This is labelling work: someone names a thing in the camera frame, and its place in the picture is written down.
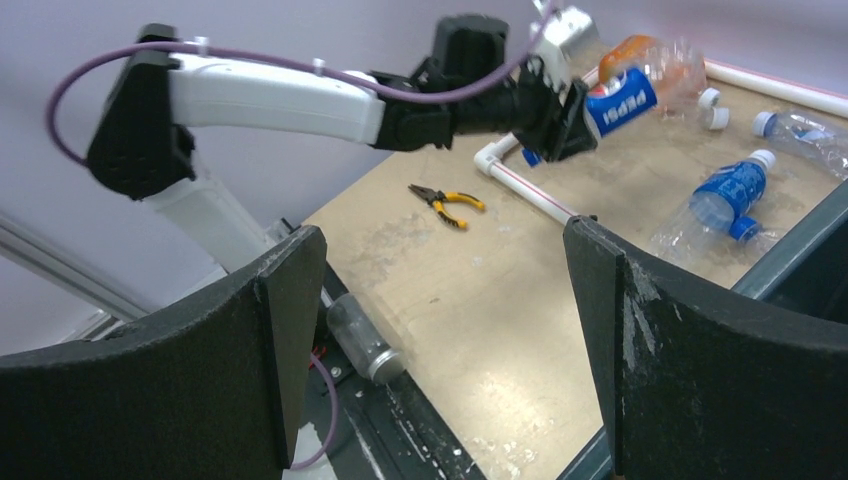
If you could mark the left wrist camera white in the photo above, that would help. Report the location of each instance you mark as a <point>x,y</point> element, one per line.
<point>569,46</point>

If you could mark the clear crushed bottle front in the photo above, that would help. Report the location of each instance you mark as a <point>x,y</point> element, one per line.
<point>371,355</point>

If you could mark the orange label bottle far corner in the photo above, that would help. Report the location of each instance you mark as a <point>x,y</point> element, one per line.
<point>635,50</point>

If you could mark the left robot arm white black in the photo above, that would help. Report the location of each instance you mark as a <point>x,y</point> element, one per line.
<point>143,146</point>

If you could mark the clear crushed bottle back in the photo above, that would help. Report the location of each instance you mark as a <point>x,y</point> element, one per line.
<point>807,135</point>

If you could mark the dark green plastic bin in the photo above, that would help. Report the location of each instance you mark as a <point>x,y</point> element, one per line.
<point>795,265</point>

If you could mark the aluminium frame post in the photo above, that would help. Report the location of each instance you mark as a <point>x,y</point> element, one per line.
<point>50,262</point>

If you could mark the clear Pepsi bottle blue cap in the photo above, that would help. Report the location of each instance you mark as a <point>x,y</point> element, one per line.
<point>671,84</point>

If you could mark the black table front rail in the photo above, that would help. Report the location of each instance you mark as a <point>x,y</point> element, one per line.
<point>383,431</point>

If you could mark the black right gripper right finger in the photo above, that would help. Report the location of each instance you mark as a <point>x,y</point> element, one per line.
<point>715,371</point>

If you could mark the clear bottle blue label right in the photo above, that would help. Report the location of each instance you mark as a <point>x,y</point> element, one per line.
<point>754,239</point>

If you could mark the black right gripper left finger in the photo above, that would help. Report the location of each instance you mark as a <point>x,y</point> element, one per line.
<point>210,387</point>

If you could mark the clear crushed bottle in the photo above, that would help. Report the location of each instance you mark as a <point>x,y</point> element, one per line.
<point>807,135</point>
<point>371,355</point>

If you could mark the white PVC pipe frame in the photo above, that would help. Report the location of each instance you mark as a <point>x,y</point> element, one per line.
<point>637,177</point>

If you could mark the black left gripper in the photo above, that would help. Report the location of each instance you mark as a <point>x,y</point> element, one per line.
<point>531,110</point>

